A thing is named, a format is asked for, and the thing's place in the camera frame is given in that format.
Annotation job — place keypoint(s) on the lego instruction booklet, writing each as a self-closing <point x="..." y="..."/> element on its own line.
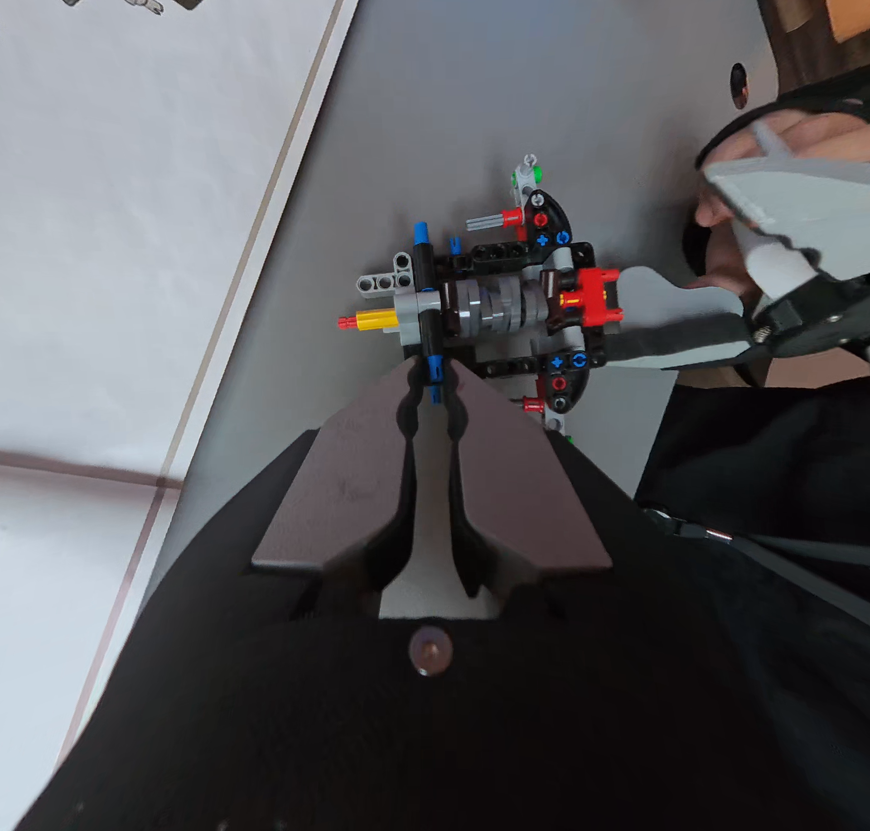
<point x="136" y="233"/>

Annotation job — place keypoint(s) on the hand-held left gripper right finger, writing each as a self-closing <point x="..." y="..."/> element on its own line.
<point x="523" y="491"/>

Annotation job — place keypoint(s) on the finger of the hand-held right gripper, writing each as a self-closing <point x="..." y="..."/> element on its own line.
<point x="652" y="294"/>
<point x="815" y="206"/>

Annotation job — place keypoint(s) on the person's right hand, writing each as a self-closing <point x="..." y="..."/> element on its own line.
<point x="815" y="134"/>

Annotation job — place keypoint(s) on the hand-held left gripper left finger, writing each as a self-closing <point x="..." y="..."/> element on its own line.
<point x="340" y="491"/>

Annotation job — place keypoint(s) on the black frame lego assembly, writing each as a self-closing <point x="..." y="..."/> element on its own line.
<point x="496" y="304"/>

